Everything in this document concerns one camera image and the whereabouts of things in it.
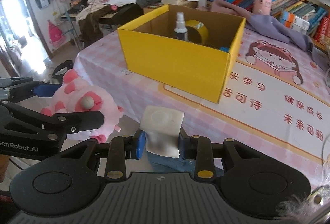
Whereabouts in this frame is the pink plush paw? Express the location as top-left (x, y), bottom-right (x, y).
top-left (41, 69), bottom-right (124, 143)

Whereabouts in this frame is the blue plastic bag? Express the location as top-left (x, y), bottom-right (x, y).
top-left (219, 47), bottom-right (230, 53)

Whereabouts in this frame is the yellow tape roll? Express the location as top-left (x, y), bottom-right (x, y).
top-left (186, 20), bottom-right (209, 45)

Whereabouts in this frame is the blue spray bottle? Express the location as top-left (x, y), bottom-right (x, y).
top-left (174, 12), bottom-right (188, 41)

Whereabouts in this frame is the pink cartoon table mat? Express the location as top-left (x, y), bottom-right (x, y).
top-left (74, 30), bottom-right (329, 186)

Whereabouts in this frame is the yellow cardboard box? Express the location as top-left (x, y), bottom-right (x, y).
top-left (118, 5), bottom-right (246, 103)

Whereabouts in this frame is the purple cloth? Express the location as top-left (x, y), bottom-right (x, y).
top-left (210, 0), bottom-right (329, 72)

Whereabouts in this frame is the orange white carton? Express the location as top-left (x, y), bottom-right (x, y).
top-left (279, 10), bottom-right (310, 34)

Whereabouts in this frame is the pink cartoon box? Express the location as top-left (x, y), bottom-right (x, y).
top-left (253, 0), bottom-right (272, 15)

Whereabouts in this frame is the red dictionary book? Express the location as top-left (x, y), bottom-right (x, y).
top-left (314, 16), bottom-right (330, 46)

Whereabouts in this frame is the white cable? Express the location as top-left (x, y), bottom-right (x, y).
top-left (320, 132), bottom-right (330, 165)

